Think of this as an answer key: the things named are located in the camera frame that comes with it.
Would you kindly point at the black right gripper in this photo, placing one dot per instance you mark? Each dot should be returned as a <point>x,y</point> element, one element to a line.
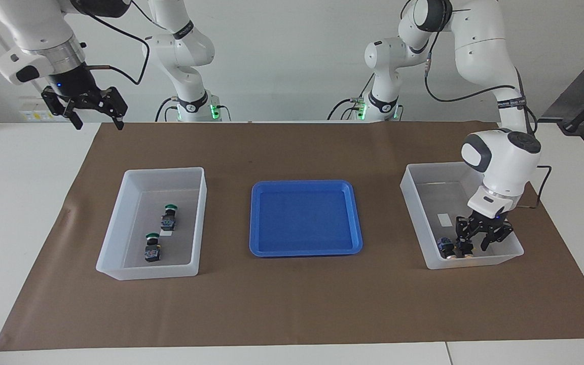
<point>76,83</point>

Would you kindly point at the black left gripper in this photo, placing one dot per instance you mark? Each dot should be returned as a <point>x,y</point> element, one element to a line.
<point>487,224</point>

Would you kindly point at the yellow mushroom push button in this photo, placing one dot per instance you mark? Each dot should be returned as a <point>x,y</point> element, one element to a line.
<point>467,249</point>
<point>446,248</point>

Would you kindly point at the green mushroom push button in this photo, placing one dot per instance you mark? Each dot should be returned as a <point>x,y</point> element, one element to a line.
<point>152,248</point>
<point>169,219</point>

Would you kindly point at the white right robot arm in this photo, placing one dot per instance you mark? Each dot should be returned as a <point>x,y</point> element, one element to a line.
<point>33,25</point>

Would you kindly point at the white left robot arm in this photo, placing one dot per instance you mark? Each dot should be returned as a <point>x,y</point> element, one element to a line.
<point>479,45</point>

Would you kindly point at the translucent white plastic box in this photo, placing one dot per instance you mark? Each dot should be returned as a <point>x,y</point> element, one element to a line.
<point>119,263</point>
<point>424,213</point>

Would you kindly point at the blue plastic tray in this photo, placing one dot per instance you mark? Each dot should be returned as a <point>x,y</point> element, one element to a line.
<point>302,218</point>

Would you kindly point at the brown paper table mat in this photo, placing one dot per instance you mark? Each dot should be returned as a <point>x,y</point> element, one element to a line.
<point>292,304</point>

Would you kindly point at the white wall socket box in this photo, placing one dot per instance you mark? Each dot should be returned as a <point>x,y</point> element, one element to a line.
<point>31,114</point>

